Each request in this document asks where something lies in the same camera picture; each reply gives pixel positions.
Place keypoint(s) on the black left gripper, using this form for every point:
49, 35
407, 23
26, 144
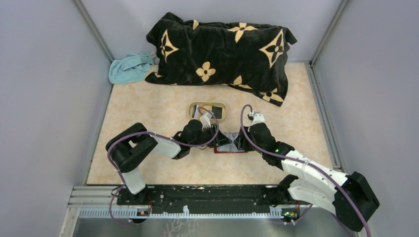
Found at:
220, 140

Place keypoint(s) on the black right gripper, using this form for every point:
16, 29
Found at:
239, 142

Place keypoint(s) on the red leather card holder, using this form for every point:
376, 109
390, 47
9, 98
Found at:
232, 143

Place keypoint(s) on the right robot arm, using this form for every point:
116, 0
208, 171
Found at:
349, 197

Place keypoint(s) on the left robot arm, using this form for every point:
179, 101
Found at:
130, 148

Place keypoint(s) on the beige oval tray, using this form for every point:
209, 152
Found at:
209, 103

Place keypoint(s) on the black cream patterned blanket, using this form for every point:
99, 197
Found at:
245, 56

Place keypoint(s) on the light blue cloth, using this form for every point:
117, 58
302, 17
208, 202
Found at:
132, 68

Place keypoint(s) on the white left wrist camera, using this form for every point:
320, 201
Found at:
205, 120

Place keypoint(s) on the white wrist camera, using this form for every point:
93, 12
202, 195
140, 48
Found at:
256, 118
205, 120

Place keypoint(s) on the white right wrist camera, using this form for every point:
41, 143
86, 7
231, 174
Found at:
256, 118

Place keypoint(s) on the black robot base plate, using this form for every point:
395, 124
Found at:
208, 199

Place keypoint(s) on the aluminium frame rail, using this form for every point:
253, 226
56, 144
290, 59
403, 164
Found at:
105, 197

